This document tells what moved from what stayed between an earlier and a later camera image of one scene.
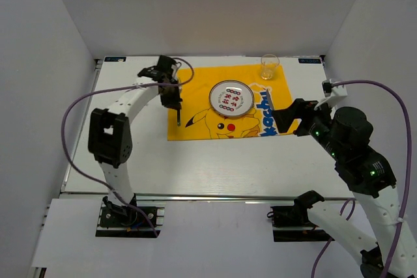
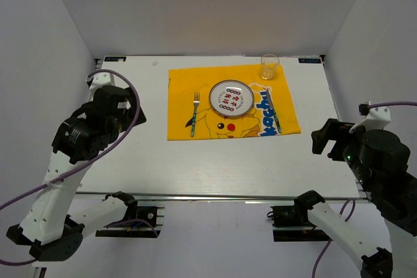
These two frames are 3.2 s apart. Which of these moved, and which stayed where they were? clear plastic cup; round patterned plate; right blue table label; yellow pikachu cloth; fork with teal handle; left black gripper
Moved: fork with teal handle; left black gripper
Stayed: yellow pikachu cloth; clear plastic cup; right blue table label; round patterned plate
